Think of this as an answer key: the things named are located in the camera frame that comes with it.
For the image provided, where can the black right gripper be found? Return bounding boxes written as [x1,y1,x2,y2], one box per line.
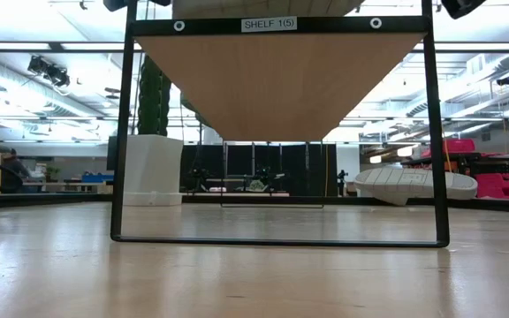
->
[440,0,488,20]

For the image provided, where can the grey slide sandal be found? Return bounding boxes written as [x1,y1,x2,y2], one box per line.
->
[171,0,362,19]
[353,166,479,208]

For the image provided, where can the wooden shelf black metal frame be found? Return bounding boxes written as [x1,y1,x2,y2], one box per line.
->
[110,0,451,248]

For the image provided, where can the green cactus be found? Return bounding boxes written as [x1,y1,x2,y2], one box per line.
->
[137,55,172,137]

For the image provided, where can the white square plant pot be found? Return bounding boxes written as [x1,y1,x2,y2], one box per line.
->
[123,134,185,208]

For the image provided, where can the blue storage bins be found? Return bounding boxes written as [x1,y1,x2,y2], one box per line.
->
[80,172,115,185]

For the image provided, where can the red black cart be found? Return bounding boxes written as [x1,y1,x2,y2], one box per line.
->
[402,138,509,201]

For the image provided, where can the person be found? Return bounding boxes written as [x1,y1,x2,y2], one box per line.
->
[1,148,31,194]

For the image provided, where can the background robot table station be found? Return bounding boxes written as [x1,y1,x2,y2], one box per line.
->
[183,163,291,199]

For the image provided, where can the small black tripod device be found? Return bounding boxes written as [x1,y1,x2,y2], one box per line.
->
[336,169,349,198]

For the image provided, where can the black curtain partition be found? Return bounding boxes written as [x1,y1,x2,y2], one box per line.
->
[179,141,338,199]

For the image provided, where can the black metal rig frame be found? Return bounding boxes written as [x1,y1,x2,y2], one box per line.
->
[0,192,509,216]

